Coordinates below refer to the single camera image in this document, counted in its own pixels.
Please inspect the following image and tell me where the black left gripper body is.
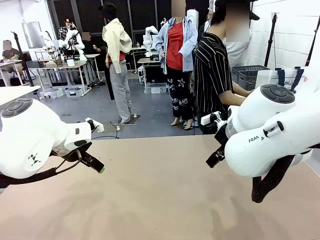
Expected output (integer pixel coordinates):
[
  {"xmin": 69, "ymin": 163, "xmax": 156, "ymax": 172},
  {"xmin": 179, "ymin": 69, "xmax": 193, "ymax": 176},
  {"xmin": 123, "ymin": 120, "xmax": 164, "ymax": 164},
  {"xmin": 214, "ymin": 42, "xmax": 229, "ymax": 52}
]
[{"xmin": 51, "ymin": 141, "xmax": 93, "ymax": 163}]

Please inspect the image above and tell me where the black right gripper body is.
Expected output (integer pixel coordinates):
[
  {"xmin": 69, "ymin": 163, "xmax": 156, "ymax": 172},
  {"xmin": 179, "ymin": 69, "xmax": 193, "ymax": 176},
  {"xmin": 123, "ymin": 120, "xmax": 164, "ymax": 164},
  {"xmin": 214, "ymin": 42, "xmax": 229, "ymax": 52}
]
[{"xmin": 213, "ymin": 122, "xmax": 229, "ymax": 151}]

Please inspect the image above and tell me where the grey plastic shopping basket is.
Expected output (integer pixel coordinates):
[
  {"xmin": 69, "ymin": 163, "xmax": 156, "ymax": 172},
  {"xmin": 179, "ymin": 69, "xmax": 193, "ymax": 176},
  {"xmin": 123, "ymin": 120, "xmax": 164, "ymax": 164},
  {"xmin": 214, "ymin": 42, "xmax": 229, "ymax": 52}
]
[
  {"xmin": 238, "ymin": 70, "xmax": 266, "ymax": 92},
  {"xmin": 231, "ymin": 65, "xmax": 271, "ymax": 85}
]

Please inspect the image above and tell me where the person's right forearm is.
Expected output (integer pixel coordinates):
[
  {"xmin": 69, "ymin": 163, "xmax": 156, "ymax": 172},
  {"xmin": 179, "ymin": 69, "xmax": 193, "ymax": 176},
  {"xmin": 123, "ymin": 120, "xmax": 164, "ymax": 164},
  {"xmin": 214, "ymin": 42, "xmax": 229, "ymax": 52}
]
[{"xmin": 218, "ymin": 89, "xmax": 251, "ymax": 107}]

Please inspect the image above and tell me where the person's left forearm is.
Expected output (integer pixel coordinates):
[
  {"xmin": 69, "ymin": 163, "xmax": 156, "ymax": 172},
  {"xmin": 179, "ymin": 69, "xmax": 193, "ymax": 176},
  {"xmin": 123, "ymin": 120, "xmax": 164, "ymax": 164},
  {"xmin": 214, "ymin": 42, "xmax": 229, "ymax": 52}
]
[{"xmin": 232, "ymin": 82, "xmax": 253, "ymax": 97}]

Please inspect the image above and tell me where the clear plastic storage bin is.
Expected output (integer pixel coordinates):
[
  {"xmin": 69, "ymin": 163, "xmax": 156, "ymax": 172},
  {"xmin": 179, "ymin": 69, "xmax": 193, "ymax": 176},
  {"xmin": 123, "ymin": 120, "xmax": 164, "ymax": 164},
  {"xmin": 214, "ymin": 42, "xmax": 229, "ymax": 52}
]
[
  {"xmin": 144, "ymin": 82, "xmax": 168, "ymax": 95},
  {"xmin": 64, "ymin": 87, "xmax": 85, "ymax": 98},
  {"xmin": 39, "ymin": 87, "xmax": 65, "ymax": 100}
]

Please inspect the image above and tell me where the person in striped shirt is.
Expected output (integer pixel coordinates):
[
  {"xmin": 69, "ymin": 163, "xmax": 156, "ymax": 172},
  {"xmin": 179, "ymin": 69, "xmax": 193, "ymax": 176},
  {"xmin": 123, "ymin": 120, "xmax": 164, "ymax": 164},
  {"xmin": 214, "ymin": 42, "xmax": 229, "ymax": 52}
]
[{"xmin": 194, "ymin": 0, "xmax": 261, "ymax": 136}]

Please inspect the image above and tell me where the white side table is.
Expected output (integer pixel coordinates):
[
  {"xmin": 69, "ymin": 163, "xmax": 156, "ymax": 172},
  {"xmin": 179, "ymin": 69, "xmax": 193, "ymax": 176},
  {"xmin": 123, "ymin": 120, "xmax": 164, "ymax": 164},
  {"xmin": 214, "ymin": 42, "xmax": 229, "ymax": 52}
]
[{"xmin": 0, "ymin": 85, "xmax": 41, "ymax": 106}]

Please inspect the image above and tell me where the black computer case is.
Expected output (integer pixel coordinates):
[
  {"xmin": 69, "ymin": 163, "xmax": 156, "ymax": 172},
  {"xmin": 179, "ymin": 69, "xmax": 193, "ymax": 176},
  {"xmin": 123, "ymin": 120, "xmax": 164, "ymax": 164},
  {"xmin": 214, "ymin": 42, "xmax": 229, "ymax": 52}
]
[{"xmin": 144, "ymin": 65, "xmax": 166, "ymax": 84}]

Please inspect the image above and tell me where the mannequin in red shirt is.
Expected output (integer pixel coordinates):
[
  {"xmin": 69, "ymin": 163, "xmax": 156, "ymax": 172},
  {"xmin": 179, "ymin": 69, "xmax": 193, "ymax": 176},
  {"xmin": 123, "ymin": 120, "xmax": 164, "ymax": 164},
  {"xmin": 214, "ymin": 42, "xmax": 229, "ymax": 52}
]
[{"xmin": 152, "ymin": 0, "xmax": 199, "ymax": 131}]

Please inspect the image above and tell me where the background person in black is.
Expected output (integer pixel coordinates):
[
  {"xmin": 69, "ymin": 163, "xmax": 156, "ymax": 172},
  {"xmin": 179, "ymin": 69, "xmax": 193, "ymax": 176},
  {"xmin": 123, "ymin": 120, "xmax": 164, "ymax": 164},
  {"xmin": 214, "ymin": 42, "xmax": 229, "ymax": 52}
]
[{"xmin": 81, "ymin": 31, "xmax": 102, "ymax": 76}]

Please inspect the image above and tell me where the black tripod stand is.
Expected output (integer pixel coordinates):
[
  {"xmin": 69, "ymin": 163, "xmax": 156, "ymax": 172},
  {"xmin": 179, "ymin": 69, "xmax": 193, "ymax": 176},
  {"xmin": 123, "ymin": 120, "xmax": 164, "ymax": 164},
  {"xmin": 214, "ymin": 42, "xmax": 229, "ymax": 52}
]
[
  {"xmin": 11, "ymin": 31, "xmax": 35, "ymax": 87},
  {"xmin": 264, "ymin": 11, "xmax": 280, "ymax": 68},
  {"xmin": 304, "ymin": 32, "xmax": 320, "ymax": 67}
]

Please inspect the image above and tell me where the seated man in dark shirt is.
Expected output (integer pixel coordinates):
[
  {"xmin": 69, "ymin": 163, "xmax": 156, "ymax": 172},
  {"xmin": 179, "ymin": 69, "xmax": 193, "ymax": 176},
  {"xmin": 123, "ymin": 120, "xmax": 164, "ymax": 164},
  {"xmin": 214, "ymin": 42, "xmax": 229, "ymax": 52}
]
[{"xmin": 1, "ymin": 40, "xmax": 26, "ymax": 85}]

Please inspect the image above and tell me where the background person in plaid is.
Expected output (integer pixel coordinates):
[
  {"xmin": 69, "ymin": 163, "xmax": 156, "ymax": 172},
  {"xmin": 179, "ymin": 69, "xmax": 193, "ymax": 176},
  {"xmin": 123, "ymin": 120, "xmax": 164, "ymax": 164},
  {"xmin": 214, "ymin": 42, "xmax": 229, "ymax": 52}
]
[{"xmin": 58, "ymin": 18, "xmax": 76, "ymax": 42}]

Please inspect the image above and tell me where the mannequin in cream hoodie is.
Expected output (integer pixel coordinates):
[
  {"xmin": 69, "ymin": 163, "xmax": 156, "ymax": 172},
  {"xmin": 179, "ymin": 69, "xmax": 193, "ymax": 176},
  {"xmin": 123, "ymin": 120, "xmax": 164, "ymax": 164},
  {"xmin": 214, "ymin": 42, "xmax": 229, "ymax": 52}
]
[{"xmin": 97, "ymin": 1, "xmax": 133, "ymax": 125}]

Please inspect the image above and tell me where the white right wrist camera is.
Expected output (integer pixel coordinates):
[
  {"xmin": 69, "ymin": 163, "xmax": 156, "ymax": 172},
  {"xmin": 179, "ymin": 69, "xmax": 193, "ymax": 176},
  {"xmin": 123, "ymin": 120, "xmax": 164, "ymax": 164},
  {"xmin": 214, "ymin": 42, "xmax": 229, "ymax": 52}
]
[{"xmin": 200, "ymin": 111, "xmax": 227, "ymax": 135}]

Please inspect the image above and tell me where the black right arm cable sleeve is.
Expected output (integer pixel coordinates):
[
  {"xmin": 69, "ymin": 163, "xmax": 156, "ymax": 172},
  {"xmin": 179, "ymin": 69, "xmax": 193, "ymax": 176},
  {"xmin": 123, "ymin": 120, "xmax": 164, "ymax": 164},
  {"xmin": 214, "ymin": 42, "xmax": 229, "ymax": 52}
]
[{"xmin": 251, "ymin": 154, "xmax": 296, "ymax": 204}]

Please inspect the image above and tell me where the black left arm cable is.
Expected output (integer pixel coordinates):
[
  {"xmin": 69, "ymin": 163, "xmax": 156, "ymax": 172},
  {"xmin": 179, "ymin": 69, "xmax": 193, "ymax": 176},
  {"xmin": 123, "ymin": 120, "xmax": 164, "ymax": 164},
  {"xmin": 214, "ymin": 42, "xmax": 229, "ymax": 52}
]
[{"xmin": 0, "ymin": 149, "xmax": 84, "ymax": 189}]

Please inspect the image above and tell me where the grey wall panel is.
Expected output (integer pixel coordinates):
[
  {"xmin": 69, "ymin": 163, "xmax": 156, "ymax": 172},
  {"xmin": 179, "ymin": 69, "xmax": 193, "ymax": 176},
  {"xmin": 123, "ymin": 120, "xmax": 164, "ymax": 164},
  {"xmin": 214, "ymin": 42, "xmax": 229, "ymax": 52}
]
[{"xmin": 21, "ymin": 21, "xmax": 46, "ymax": 49}]

